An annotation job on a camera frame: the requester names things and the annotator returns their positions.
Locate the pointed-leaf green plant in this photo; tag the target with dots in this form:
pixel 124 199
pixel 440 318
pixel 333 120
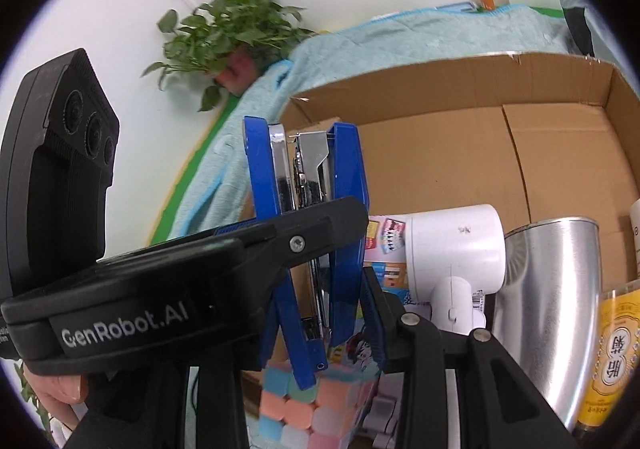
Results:
pixel 22 381

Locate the person's left hand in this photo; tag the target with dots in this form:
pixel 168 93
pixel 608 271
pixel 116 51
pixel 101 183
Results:
pixel 55 386

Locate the yellow label jar black lid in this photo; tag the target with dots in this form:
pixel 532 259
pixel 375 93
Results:
pixel 615 354

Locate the colourful cartoon game box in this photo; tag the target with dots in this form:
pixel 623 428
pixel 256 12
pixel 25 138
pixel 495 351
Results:
pixel 387 249

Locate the white plastic item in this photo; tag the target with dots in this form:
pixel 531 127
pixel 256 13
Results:
pixel 380 416

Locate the brown cardboard box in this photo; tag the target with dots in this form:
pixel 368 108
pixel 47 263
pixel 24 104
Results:
pixel 450 154

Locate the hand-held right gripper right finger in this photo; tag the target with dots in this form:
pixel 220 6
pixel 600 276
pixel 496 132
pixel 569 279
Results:
pixel 375 329

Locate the white hair dryer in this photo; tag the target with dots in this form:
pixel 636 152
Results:
pixel 450 249

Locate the bushy potted plant red pot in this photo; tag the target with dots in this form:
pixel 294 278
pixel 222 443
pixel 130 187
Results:
pixel 225 34

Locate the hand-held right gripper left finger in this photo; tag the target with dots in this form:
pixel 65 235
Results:
pixel 225 404

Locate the pastel puzzle cube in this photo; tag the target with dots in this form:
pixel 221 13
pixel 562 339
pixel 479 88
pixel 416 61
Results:
pixel 300 414

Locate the silver metal can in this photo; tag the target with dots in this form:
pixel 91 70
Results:
pixel 550 289

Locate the white plastic tube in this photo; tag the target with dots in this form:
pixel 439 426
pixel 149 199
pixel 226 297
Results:
pixel 636 239

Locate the blue metal stapler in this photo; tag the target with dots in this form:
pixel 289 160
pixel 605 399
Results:
pixel 350 169

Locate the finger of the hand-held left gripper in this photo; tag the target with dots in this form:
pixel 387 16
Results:
pixel 310 234

